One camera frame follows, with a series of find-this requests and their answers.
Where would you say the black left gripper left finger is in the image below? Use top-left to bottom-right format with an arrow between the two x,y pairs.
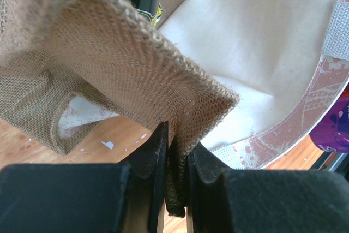
1,122 -> 169,232

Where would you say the burlap canvas tote bag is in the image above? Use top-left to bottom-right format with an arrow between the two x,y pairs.
1,0 -> 348,216

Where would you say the purple Fanta can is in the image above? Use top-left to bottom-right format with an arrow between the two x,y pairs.
310,86 -> 349,153

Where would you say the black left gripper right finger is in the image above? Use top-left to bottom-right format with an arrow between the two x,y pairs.
187,145 -> 348,232

